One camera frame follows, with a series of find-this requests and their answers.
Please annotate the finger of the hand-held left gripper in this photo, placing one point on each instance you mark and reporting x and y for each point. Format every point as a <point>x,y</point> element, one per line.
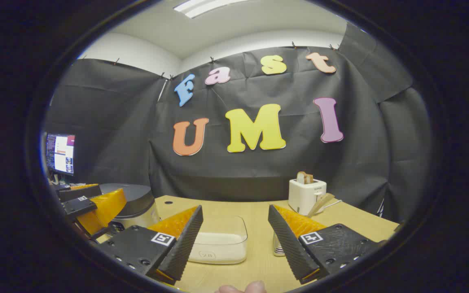
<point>104,209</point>
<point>77,193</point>

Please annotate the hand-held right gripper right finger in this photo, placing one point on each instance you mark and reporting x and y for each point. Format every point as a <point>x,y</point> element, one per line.
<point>289,244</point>

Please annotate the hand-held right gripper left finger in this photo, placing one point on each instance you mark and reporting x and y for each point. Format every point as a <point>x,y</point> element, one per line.
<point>185,244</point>

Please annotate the silver black rice cooker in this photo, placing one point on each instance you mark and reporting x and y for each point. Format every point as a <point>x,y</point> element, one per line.
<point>134,203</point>

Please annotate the wooden spoon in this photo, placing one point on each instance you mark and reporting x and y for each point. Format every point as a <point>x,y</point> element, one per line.
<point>320,202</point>

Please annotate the clear glass dish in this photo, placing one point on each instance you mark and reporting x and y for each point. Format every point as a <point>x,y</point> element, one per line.
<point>222,232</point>

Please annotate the computer monitor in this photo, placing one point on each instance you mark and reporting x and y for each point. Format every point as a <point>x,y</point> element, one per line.
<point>60,154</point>

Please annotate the white toaster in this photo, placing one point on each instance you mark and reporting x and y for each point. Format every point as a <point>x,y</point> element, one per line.
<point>304,197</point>

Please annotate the toasted bread slice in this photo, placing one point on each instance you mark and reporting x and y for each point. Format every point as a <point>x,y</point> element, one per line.
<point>310,178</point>
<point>301,178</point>

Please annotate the black backdrop cloth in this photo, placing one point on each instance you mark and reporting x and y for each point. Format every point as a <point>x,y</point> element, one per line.
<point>259,175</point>

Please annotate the ceiling light panel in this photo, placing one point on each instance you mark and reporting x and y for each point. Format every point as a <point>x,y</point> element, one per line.
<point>202,6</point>

